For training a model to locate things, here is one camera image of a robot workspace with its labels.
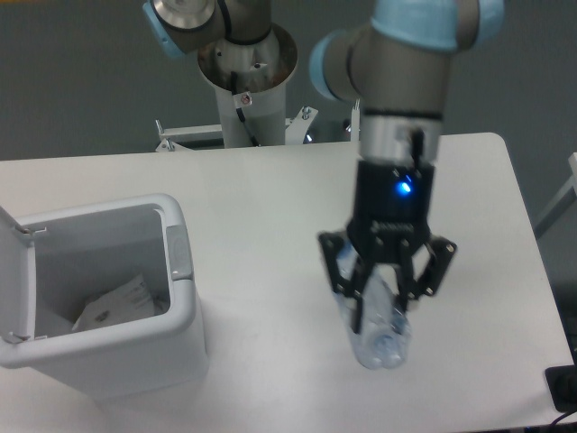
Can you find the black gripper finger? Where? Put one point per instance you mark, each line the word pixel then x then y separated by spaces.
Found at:
pixel 353 286
pixel 441 253

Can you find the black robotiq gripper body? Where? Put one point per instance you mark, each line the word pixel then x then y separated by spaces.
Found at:
pixel 391 204

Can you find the clear plastic water bottle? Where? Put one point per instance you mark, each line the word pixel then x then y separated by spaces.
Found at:
pixel 385 331

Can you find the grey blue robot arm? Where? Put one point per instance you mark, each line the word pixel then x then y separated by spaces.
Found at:
pixel 397 66

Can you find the white plastic trash can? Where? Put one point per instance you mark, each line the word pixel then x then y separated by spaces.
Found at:
pixel 53 262

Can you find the black device at edge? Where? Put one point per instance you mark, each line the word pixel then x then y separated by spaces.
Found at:
pixel 561 381

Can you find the white metal base frame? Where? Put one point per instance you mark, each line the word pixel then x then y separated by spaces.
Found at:
pixel 303 128

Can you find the white frame at right edge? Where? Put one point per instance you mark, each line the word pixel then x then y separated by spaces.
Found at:
pixel 559 203

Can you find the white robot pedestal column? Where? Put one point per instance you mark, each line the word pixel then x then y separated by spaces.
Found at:
pixel 250 77

